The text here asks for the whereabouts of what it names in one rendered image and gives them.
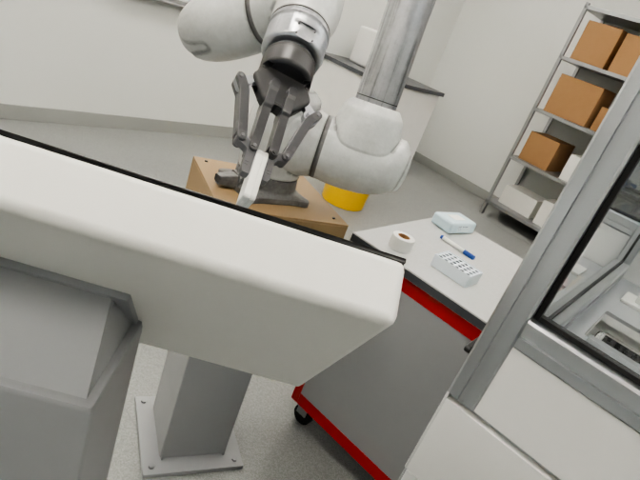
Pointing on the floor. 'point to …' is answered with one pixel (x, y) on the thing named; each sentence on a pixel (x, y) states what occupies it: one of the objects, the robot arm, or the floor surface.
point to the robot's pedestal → (190, 418)
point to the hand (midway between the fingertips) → (252, 179)
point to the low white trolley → (407, 350)
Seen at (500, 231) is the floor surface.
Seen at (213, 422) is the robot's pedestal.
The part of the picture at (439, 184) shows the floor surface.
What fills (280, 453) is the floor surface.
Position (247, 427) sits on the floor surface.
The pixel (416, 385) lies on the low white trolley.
